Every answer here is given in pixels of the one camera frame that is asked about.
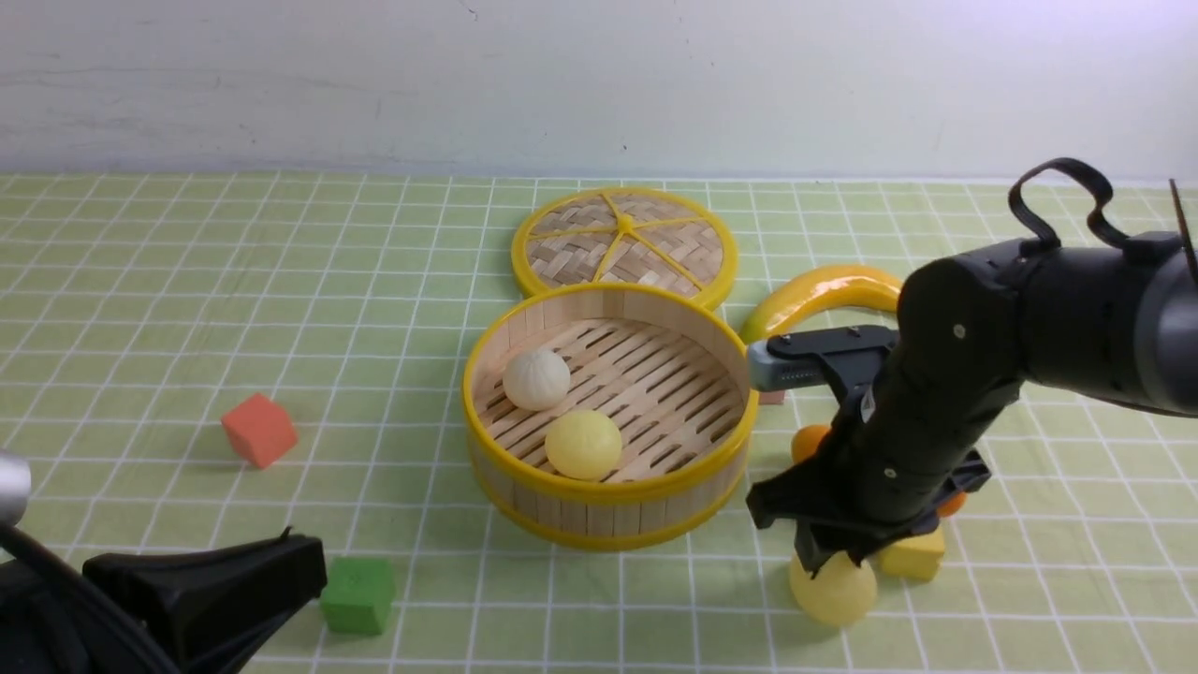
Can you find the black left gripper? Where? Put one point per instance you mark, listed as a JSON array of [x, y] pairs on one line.
[[204, 612]]

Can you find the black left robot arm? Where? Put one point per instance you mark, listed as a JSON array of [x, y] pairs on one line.
[[14, 487]]

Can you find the green checkered tablecloth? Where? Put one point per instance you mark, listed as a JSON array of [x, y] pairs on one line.
[[138, 309]]

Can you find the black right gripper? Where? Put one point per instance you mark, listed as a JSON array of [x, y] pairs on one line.
[[855, 509]]

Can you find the white bun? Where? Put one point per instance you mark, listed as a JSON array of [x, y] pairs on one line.
[[537, 379]]

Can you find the orange toy mango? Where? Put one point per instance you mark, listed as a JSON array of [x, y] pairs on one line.
[[807, 440]]

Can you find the yellow bun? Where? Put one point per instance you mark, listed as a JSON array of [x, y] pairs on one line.
[[583, 444], [840, 594]]

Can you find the green cube block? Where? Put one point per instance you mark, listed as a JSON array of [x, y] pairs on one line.
[[358, 596]]

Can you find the woven bamboo steamer lid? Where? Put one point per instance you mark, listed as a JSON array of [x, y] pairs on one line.
[[632, 235]]

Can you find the yellow cube block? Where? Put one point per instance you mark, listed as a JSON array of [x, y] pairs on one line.
[[916, 558]]

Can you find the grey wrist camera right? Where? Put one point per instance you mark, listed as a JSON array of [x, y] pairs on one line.
[[843, 358]]

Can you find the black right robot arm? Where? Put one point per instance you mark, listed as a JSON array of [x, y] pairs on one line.
[[1116, 325]]

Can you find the yellow toy banana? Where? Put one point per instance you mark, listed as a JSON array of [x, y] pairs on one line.
[[823, 289]]

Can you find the bamboo steamer tray yellow rim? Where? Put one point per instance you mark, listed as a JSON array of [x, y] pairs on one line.
[[669, 373]]

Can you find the red cube block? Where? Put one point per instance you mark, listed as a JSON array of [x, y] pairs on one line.
[[259, 430]]

